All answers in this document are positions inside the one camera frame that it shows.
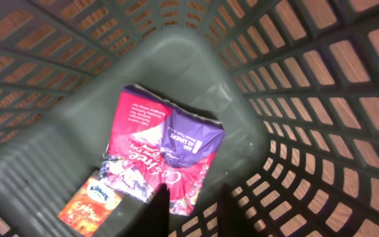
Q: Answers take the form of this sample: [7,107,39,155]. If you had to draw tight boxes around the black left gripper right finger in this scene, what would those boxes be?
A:
[216,184,252,237]

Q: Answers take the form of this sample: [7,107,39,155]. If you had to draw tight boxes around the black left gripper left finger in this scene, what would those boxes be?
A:
[123,184,170,237]

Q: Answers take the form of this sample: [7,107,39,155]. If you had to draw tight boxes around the orange Kleenex tissue pack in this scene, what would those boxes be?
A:
[57,170,123,237]

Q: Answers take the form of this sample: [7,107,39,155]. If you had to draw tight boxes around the red purple liner pack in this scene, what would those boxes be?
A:
[100,84,225,216]

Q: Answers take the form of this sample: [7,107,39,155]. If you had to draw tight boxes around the dark grey plastic basket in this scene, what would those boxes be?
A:
[0,0,379,236]

